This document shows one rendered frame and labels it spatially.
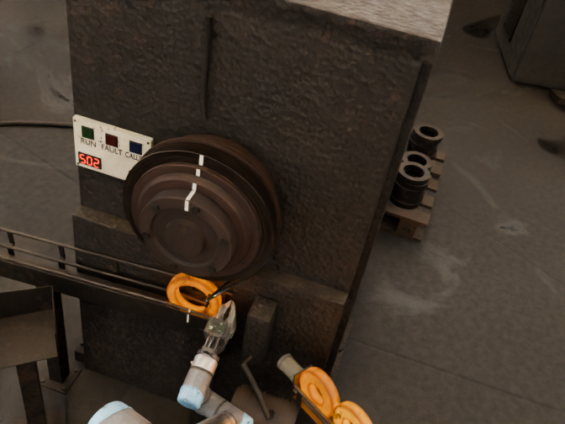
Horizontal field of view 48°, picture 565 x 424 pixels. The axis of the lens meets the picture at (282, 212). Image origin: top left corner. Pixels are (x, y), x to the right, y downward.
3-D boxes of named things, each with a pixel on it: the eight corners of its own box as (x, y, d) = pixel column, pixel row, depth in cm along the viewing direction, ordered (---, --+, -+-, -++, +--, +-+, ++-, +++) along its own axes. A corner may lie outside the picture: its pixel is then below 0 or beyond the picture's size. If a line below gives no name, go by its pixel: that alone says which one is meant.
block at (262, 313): (249, 337, 225) (257, 291, 209) (270, 344, 223) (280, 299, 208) (238, 360, 216) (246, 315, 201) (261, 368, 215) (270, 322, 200)
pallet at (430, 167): (227, 177, 383) (234, 116, 355) (272, 115, 444) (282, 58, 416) (419, 243, 364) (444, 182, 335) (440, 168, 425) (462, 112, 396)
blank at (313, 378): (309, 356, 196) (301, 361, 194) (344, 389, 186) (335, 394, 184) (304, 389, 205) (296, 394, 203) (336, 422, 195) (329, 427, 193)
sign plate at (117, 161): (79, 161, 205) (76, 113, 194) (153, 184, 202) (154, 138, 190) (75, 165, 204) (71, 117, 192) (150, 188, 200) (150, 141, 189)
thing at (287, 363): (290, 363, 210) (292, 350, 206) (307, 380, 204) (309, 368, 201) (276, 370, 207) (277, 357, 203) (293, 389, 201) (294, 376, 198)
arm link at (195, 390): (179, 406, 194) (172, 397, 187) (193, 373, 200) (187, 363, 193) (202, 414, 192) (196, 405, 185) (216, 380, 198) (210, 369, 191)
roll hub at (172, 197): (145, 248, 192) (146, 175, 174) (232, 278, 188) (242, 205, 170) (137, 260, 188) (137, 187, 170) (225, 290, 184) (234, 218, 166)
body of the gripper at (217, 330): (232, 321, 199) (218, 357, 193) (233, 331, 206) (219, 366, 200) (209, 314, 200) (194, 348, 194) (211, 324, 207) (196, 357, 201)
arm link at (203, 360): (213, 378, 198) (189, 370, 199) (219, 365, 200) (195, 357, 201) (213, 371, 191) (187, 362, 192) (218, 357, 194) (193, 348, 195)
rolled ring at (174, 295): (220, 288, 202) (224, 282, 204) (166, 271, 204) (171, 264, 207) (216, 325, 214) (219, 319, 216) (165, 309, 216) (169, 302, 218)
